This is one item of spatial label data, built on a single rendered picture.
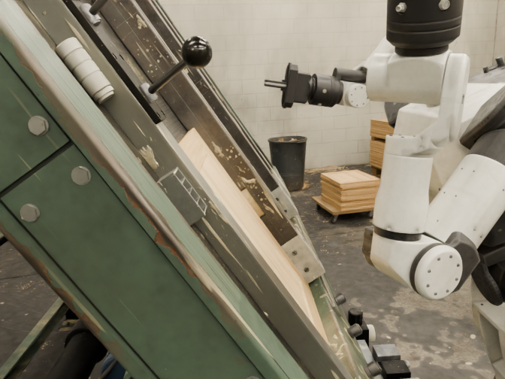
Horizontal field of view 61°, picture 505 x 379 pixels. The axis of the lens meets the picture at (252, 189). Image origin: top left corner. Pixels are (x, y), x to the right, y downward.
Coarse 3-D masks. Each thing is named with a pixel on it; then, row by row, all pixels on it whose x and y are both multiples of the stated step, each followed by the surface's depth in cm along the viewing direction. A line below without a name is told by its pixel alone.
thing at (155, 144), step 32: (32, 0) 53; (64, 32) 54; (96, 64) 55; (128, 96) 56; (128, 128) 57; (160, 128) 58; (160, 160) 58; (224, 224) 61; (224, 256) 62; (256, 256) 63; (256, 288) 63; (288, 320) 65; (320, 352) 66
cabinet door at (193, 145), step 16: (192, 128) 99; (192, 144) 85; (192, 160) 75; (208, 160) 92; (208, 176) 81; (224, 176) 96; (224, 192) 86; (240, 192) 103; (240, 208) 91; (240, 224) 81; (256, 224) 97; (256, 240) 85; (272, 240) 101; (272, 256) 90; (288, 256) 108; (288, 272) 95; (288, 288) 84; (304, 288) 100; (304, 304) 90; (320, 320) 93
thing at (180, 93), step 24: (120, 0) 92; (120, 24) 93; (144, 24) 93; (144, 48) 95; (168, 48) 100; (168, 96) 97; (192, 96) 98; (192, 120) 99; (216, 120) 99; (216, 144) 100; (240, 168) 102; (264, 192) 104; (264, 216) 105; (288, 240) 107; (312, 264) 108
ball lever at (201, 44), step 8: (192, 40) 51; (200, 40) 51; (184, 48) 51; (192, 48) 51; (200, 48) 51; (208, 48) 51; (184, 56) 51; (192, 56) 51; (200, 56) 51; (208, 56) 52; (184, 64) 53; (192, 64) 52; (200, 64) 52; (168, 72) 55; (176, 72) 54; (160, 80) 56; (168, 80) 56; (144, 88) 57; (152, 88) 57; (152, 96) 58
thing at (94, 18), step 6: (96, 0) 54; (102, 0) 53; (84, 6) 55; (90, 6) 55; (96, 6) 54; (102, 6) 54; (84, 12) 55; (90, 12) 55; (96, 12) 55; (90, 18) 55; (96, 18) 55; (96, 24) 56
